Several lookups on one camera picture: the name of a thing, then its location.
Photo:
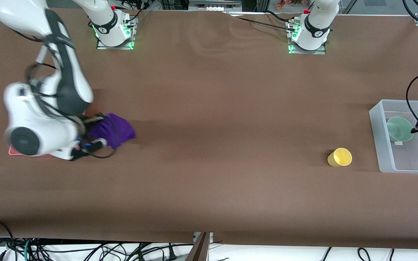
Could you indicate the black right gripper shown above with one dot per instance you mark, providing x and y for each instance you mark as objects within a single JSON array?
[{"x": 92, "y": 120}]

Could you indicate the purple microfibre cloth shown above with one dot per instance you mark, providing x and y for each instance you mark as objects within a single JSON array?
[{"x": 118, "y": 132}]

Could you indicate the light green bowl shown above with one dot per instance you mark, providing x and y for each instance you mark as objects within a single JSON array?
[{"x": 399, "y": 130}]

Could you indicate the yellow plastic cup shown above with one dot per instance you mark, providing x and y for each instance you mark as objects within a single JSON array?
[{"x": 341, "y": 157}]

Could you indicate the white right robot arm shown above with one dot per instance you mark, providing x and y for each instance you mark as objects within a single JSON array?
[{"x": 49, "y": 127}]

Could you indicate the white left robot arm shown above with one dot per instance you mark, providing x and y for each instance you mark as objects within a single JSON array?
[{"x": 314, "y": 32}]

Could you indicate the translucent white plastic box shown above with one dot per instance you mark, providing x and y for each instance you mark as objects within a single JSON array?
[{"x": 412, "y": 159}]

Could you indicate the brown table cover sheet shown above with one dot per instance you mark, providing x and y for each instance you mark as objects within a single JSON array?
[{"x": 209, "y": 145}]

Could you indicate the white power strip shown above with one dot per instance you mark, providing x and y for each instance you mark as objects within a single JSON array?
[{"x": 214, "y": 5}]

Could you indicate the brown wooden board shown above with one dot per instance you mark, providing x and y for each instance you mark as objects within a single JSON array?
[{"x": 199, "y": 250}]

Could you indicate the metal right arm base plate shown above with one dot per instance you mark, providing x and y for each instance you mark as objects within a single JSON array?
[{"x": 131, "y": 40}]

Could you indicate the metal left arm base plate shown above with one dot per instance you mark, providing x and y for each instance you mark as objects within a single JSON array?
[{"x": 321, "y": 51}]

